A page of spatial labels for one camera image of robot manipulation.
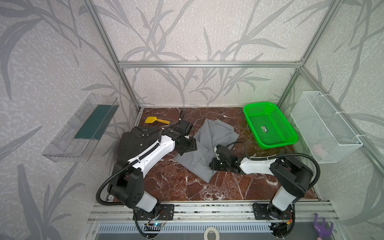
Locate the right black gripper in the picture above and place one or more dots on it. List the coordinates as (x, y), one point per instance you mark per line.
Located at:
(218, 163)

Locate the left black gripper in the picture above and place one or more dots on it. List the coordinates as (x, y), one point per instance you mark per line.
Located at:
(186, 144)

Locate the light grey long sleeve shirt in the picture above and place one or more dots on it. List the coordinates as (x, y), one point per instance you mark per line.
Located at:
(211, 134)

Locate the green plastic basket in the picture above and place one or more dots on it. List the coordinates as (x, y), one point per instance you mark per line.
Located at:
(280, 132)

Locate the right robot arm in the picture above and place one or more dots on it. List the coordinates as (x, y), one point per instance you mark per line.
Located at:
(296, 173)

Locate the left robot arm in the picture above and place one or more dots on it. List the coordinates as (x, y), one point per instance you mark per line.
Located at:
(125, 186)

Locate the yellow toy hammer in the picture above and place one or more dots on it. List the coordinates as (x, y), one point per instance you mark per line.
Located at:
(151, 120)

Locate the dark striped folded shirt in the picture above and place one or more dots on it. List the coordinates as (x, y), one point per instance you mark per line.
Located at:
(135, 142)

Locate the basket barcode sticker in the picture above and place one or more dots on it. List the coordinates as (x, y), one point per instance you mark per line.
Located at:
(264, 129)

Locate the white tape roll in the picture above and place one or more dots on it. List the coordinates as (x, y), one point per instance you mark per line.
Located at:
(211, 233)

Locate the purple plastic toy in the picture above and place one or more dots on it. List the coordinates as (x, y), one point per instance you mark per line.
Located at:
(323, 229)

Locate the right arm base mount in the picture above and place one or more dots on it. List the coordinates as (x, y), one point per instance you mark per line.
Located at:
(282, 222)

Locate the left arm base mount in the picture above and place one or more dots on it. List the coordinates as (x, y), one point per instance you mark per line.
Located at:
(155, 220)

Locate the pink item in wire basket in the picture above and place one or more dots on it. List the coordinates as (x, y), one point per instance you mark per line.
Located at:
(319, 150)

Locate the clear acrylic wall shelf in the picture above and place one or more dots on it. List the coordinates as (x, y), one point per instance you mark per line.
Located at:
(77, 140)

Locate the white wire mesh basket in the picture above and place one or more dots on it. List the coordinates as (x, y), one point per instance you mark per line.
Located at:
(320, 123)

